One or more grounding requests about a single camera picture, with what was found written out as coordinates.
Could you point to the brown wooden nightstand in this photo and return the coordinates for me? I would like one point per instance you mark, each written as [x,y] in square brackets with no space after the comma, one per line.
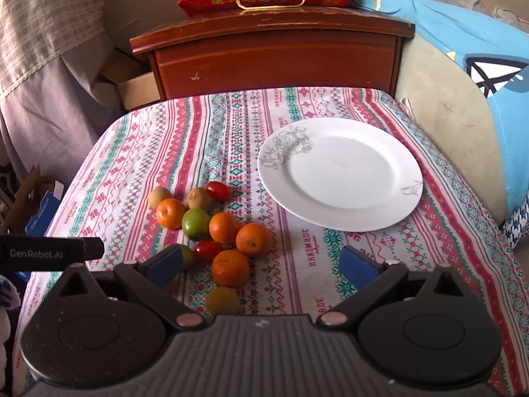
[274,48]

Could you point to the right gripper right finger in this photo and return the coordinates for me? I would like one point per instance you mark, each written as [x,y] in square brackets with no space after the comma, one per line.
[375,283]

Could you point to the orange tangerine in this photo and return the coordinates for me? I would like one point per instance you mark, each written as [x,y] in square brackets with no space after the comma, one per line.
[169,213]
[253,240]
[224,227]

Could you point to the checkered grey curtain cloth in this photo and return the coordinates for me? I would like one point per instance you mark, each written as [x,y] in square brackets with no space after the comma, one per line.
[54,104]

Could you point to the blue white milk carton box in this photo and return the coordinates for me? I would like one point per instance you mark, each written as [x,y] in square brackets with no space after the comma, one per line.
[34,205]

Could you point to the beige sofa cushion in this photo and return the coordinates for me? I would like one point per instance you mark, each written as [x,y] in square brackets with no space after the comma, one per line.
[450,109]

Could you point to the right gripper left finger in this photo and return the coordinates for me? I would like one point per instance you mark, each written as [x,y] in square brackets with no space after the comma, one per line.
[145,285]

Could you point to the large front tangerine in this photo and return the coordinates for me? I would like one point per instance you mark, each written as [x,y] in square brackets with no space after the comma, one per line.
[230,268]

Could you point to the cherry tomato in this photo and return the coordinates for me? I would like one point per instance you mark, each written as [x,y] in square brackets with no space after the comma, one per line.
[206,251]
[218,191]

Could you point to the small yellow brown fruit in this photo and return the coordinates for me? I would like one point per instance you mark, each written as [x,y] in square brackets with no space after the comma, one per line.
[222,301]

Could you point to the patterned red green tablecloth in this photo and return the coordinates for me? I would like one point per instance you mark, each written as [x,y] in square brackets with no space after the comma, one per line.
[185,143]

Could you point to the kiwi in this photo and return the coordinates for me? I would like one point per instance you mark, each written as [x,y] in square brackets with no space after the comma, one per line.
[158,195]
[198,198]

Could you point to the blue cartoon pillow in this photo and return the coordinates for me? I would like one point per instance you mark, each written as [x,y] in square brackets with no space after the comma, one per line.
[494,55]

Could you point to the white ceramic plate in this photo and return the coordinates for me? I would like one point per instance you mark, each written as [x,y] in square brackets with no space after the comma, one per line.
[340,174]

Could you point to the brown cardboard box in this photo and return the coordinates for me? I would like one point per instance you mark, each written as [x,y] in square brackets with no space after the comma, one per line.
[133,78]

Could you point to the green jujube fruit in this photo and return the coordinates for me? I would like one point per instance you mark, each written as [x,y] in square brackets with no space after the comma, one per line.
[195,224]

